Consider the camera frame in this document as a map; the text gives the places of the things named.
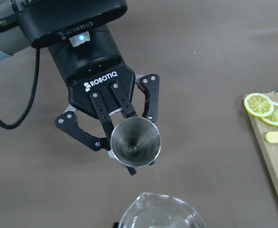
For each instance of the lemon slice of row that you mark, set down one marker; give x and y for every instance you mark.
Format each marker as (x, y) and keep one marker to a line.
(258, 105)
(272, 119)

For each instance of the middle lemon slice of row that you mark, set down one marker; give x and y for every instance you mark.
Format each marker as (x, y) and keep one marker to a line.
(272, 119)

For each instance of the clear glass measuring cup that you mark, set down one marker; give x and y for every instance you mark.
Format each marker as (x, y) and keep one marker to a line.
(155, 210)

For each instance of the lower lemon slice of row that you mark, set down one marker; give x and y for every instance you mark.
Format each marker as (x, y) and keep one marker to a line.
(258, 105)

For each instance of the steel double jigger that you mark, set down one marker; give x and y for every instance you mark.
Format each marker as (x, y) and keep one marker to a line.
(135, 142)

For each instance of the yellow plastic knife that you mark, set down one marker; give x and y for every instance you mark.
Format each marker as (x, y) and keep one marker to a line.
(271, 137)

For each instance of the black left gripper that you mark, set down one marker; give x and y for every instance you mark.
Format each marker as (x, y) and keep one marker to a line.
(84, 51)

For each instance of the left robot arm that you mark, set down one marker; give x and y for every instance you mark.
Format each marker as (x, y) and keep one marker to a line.
(12, 40)

